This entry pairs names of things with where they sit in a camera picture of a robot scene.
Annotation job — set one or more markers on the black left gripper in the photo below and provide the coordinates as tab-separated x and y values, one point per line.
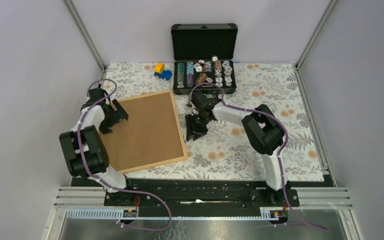
118	115

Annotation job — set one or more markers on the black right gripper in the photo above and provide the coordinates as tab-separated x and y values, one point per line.
192	128

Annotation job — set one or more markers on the brown frame backing board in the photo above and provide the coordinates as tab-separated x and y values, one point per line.
145	129

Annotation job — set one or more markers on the light wooden picture frame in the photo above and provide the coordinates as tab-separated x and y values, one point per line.
178	132

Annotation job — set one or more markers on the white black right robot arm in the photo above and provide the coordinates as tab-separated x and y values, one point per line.
265	133

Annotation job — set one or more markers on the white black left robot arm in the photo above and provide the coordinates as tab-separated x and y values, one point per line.
82	147

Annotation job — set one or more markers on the floral patterned table cloth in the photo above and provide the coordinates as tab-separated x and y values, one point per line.
225	152

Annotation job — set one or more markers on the blue toy block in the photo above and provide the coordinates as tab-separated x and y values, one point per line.
165	75

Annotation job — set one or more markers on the black poker chip case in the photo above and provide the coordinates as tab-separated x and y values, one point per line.
204	53

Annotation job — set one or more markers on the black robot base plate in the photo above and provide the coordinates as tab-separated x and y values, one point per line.
160	199

